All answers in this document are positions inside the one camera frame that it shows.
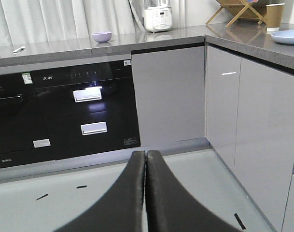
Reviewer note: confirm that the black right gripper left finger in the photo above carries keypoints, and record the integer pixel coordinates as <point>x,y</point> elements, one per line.
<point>120,208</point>

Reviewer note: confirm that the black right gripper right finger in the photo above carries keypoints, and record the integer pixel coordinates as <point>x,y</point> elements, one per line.
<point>171,208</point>

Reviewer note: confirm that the purple plastic bowl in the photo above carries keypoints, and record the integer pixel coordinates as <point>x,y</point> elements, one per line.
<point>102,37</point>

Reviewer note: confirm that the pale green plastic spoon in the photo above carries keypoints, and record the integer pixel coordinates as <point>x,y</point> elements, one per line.
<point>19,49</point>

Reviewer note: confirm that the light blue plate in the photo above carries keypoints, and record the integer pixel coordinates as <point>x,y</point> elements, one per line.
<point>284,37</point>

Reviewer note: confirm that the brown paper cup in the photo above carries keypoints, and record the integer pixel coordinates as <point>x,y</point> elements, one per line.
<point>274,16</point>

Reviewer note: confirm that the black tape strip right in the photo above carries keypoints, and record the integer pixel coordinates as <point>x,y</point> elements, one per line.
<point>239,221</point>

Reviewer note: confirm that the black drawer sterilizer cabinet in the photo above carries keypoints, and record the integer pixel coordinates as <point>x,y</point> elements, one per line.
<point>89,108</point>

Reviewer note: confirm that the grey corner cabinet door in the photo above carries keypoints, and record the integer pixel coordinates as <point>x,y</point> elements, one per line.
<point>169,90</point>

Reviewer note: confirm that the grey cabinet door right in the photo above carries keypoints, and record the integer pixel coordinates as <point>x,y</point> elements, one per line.
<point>264,155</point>

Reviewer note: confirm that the black built-in dishwasher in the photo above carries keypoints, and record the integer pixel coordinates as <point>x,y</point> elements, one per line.
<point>23,135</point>

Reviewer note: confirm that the wooden dish rack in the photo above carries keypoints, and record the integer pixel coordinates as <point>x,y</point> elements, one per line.
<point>242,9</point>

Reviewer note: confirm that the white curtain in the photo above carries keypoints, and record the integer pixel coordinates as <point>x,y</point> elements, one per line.
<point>36,21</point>

